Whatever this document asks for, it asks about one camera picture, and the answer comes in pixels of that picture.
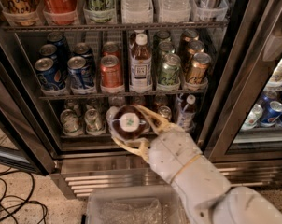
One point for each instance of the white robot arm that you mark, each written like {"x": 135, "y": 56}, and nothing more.
{"x": 206, "y": 194}

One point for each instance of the middle green LaCroix can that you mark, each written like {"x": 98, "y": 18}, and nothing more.
{"x": 164, "y": 48}

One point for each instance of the rear blue Pepsi can left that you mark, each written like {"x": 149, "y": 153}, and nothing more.
{"x": 59, "y": 40}

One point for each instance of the white can right fridge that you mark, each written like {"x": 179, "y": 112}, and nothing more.
{"x": 252, "y": 118}

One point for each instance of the rear blue Pepsi can right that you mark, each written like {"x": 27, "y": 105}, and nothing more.
{"x": 84, "y": 50}

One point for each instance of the red Coca-Cola can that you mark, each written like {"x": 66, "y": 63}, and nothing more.
{"x": 61, "y": 11}

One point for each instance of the green LaCroix can top shelf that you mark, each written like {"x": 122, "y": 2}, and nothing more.
{"x": 101, "y": 10}

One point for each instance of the bottom clear water bottle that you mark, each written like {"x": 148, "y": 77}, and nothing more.
{"x": 110, "y": 113}

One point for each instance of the open fridge glass door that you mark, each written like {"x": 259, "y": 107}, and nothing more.
{"x": 18, "y": 124}

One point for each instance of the blue Pepsi can right fridge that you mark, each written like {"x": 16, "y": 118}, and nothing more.
{"x": 272, "y": 112}

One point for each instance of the rear gold LaCroix can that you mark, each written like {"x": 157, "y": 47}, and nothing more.
{"x": 187, "y": 36}

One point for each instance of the yellow LaCroix can top shelf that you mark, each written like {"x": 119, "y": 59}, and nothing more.
{"x": 21, "y": 12}

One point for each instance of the silver can top shelf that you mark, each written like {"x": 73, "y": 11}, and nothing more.
{"x": 210, "y": 10}

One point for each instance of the stainless steel display fridge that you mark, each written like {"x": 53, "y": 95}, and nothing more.
{"x": 245, "y": 48}

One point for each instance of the orange soda can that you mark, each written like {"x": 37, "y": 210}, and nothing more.
{"x": 111, "y": 74}
{"x": 111, "y": 48}

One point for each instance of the front blue Pepsi can left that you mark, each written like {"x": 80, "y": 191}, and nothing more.
{"x": 50, "y": 77}

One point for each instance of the bottom front bronze can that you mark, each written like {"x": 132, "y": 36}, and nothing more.
{"x": 165, "y": 112}

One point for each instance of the clear water bottle right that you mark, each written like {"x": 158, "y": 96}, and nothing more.
{"x": 173, "y": 10}

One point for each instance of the blue pepsi can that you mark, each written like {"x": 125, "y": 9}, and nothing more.
{"x": 49, "y": 51}
{"x": 50, "y": 77}
{"x": 59, "y": 40}
{"x": 84, "y": 50}
{"x": 80, "y": 76}

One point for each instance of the middle blue Pepsi can left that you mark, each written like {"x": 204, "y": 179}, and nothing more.
{"x": 49, "y": 51}

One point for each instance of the front green LaCroix can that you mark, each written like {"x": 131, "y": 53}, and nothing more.
{"x": 168, "y": 73}

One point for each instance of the clear plastic bin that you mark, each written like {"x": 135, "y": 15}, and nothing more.
{"x": 135, "y": 205}

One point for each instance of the front blue Pepsi can right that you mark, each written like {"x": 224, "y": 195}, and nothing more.
{"x": 80, "y": 76}

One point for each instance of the bottom front silver can left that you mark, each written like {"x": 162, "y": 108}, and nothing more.
{"x": 71, "y": 124}

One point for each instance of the bottom tea bottle white cap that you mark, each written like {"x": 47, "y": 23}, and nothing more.
{"x": 185, "y": 111}

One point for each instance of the rear green LaCroix can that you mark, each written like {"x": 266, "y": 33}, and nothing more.
{"x": 160, "y": 36}

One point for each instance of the clear water bottle left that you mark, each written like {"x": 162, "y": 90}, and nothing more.
{"x": 136, "y": 11}

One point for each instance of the middle gold LaCroix can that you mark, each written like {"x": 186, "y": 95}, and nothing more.
{"x": 194, "y": 46}

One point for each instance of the rear orange soda can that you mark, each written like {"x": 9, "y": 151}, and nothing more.
{"x": 111, "y": 48}

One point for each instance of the front orange soda can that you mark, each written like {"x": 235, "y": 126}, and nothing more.
{"x": 111, "y": 74}

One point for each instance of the gold lacroix can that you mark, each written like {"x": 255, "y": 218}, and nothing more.
{"x": 197, "y": 70}
{"x": 194, "y": 46}
{"x": 187, "y": 36}

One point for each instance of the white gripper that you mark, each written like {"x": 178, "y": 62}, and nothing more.
{"x": 171, "y": 150}

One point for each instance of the front gold LaCroix can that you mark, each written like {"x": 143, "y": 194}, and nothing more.
{"x": 197, "y": 70}

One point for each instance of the clear water bottle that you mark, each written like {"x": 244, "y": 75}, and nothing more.
{"x": 136, "y": 11}
{"x": 110, "y": 113}
{"x": 173, "y": 10}

